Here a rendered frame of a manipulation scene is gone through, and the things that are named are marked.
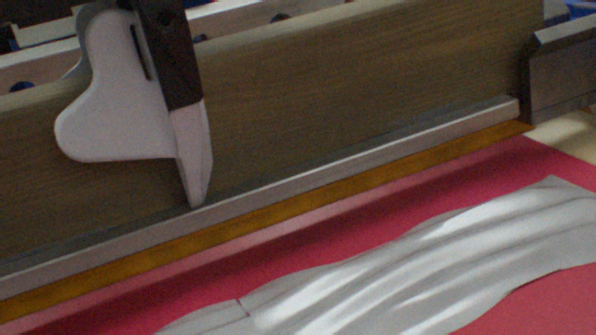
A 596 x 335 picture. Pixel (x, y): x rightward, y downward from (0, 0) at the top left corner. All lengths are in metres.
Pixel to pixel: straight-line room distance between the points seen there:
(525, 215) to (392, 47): 0.10
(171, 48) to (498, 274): 0.16
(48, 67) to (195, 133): 0.25
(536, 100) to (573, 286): 0.12
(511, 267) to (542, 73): 0.12
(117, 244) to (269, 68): 0.10
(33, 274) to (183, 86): 0.10
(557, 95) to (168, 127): 0.21
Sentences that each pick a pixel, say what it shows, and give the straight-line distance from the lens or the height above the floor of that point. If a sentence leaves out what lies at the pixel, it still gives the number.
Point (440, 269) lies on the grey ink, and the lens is 0.29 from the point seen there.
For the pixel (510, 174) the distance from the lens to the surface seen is 0.37.
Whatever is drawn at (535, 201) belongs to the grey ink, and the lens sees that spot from 0.33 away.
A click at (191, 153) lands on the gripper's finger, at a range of 0.28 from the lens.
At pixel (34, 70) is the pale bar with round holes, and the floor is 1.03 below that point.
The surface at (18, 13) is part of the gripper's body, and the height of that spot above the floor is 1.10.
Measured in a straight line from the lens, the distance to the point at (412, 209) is 0.34.
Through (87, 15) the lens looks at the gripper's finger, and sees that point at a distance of 0.32.
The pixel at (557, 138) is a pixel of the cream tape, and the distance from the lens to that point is 0.41.
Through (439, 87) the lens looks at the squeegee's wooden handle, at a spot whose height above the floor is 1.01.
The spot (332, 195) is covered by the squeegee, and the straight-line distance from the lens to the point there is 0.35.
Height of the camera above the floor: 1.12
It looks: 23 degrees down
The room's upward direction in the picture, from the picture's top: 11 degrees counter-clockwise
